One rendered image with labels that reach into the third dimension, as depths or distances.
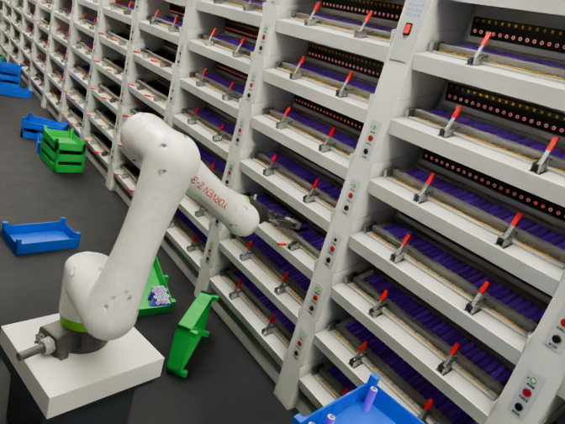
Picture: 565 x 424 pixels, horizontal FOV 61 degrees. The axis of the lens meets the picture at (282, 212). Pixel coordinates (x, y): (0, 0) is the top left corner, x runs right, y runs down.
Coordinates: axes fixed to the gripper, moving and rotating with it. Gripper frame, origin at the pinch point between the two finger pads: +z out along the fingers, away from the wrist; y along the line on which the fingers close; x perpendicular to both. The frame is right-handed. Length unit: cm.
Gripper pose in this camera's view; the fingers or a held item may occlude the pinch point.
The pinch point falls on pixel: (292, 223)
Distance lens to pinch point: 184.4
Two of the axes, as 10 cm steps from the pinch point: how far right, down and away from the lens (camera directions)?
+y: -5.7, -4.2, 7.1
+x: -4.4, 8.8, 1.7
